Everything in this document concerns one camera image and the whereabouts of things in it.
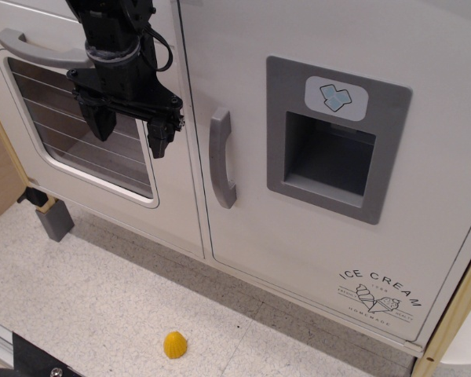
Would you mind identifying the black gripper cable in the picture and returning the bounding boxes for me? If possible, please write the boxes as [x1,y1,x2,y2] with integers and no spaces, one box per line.
[141,25,173,74]

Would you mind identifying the grey cabinet leg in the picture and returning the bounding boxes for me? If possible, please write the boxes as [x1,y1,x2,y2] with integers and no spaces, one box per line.
[35,200,75,242]

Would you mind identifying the grey ice dispenser panel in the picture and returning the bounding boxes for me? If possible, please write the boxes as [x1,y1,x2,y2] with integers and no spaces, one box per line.
[266,56,413,225]

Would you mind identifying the black bracket on cabinet corner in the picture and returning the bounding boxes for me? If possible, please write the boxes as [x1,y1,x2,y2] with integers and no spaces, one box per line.
[17,187,49,207]

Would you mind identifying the wooden frame post right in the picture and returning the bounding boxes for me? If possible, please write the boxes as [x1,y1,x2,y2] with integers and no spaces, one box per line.
[411,262,471,376]

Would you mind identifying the yellow toy lemon half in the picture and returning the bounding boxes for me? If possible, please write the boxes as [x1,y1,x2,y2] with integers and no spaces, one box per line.
[163,331,188,359]

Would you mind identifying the white toy fridge door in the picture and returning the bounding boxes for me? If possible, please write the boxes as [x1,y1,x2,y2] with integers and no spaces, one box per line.
[179,1,471,353]

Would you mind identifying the grey oven door handle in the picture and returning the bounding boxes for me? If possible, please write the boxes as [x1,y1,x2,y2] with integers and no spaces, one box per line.
[0,28,93,70]

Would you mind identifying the white toy oven door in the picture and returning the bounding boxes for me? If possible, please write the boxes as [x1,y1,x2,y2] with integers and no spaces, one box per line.
[0,1,204,258]

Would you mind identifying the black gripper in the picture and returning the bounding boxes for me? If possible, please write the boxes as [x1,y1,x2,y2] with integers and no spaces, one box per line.
[67,56,184,159]

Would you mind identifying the grey fridge door handle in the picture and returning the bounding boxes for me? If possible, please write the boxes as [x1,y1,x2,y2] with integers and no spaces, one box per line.
[209,107,236,209]

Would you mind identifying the black base plate with screw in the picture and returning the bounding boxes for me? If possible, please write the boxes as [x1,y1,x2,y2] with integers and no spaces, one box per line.
[13,333,82,377]

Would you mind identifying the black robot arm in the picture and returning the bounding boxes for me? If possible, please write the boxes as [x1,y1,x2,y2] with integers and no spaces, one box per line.
[67,1,184,159]

